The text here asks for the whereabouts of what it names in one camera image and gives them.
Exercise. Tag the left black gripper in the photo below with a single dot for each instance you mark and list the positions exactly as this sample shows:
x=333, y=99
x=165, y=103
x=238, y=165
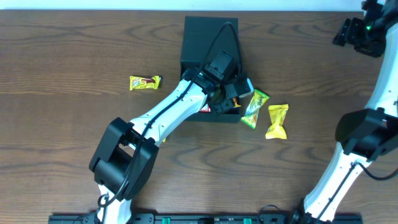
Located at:
x=226, y=101

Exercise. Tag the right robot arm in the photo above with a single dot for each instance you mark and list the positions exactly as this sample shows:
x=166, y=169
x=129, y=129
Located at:
x=362, y=136

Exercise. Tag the yellow snack bag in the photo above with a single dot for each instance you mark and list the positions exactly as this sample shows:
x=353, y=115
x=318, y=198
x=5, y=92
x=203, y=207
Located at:
x=277, y=116

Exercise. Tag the green yellow snack packet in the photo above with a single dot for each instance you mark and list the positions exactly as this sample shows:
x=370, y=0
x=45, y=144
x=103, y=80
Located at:
x=252, y=111

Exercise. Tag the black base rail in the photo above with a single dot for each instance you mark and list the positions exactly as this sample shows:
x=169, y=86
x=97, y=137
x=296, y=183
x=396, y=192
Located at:
x=148, y=218

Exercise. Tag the black open gift box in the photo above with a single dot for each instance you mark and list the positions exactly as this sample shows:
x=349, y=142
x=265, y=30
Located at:
x=201, y=40

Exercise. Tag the orange yellow biscuit packet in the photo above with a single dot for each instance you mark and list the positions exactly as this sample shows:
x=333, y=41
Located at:
x=236, y=103

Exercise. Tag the red Pringles can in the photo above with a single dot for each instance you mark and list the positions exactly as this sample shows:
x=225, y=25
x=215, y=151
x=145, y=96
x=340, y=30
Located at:
x=205, y=109

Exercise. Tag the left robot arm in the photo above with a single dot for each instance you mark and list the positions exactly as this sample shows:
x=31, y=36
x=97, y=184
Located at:
x=126, y=154

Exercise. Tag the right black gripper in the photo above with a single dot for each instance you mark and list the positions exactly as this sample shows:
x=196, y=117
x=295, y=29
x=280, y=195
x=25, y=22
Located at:
x=347, y=32

